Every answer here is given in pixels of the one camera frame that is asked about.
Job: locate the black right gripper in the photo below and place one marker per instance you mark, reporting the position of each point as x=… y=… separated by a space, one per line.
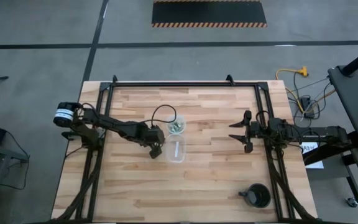
x=248 y=137

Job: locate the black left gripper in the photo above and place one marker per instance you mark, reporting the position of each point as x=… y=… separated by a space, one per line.
x=154 y=135

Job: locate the green paper bill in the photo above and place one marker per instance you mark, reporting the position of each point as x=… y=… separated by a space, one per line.
x=177 y=130
x=173 y=127
x=180 y=124

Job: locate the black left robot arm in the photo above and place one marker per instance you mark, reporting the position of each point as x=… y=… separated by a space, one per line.
x=117 y=124

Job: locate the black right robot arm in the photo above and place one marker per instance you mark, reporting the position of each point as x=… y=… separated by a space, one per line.
x=322 y=132

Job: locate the clear plastic bin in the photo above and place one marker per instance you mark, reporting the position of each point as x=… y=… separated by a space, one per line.
x=168 y=119

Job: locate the clear rectangular plastic container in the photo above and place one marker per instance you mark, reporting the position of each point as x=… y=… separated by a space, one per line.
x=171 y=149

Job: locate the black mug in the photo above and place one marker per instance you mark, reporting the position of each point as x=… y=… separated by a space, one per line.
x=256 y=196

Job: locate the white paper label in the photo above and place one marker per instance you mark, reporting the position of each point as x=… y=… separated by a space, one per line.
x=309 y=146

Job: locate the black power strip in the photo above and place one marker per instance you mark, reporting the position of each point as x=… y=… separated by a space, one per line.
x=307 y=107

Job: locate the black side table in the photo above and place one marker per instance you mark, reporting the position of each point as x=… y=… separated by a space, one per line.
x=353 y=102

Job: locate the black hazard-striped floor mat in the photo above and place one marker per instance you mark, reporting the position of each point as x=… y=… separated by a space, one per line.
x=208 y=12

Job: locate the black caster wheel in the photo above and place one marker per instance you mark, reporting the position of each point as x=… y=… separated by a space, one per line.
x=351 y=202

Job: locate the grey utility cart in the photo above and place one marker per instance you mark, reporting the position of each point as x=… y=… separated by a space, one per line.
x=2 y=151

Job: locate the black aluminium rig frame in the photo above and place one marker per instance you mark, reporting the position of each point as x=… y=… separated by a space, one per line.
x=182 y=84

